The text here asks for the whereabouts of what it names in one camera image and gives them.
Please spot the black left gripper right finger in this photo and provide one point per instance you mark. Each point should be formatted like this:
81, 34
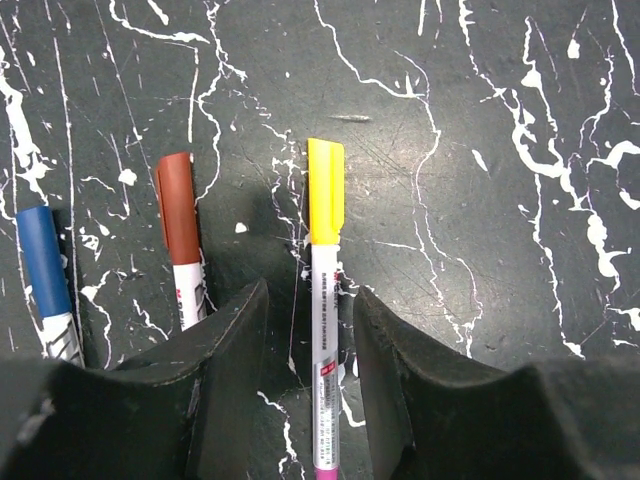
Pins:
433, 413

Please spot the purple white pen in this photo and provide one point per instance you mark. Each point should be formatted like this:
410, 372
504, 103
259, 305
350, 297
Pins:
325, 383

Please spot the red white pen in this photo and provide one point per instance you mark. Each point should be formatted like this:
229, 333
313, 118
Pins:
190, 293

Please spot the yellow pen cap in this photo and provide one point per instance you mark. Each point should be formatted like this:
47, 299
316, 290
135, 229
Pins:
326, 161

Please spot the brown pen cap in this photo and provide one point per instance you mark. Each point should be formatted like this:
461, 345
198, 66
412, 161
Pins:
176, 201

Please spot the blue white pen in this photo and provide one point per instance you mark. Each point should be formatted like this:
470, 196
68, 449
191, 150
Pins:
61, 340

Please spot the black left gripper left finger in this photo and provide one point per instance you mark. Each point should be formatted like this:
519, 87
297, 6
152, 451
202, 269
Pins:
181, 410

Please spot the blue pen cap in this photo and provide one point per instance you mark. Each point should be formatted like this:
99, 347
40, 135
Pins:
37, 234

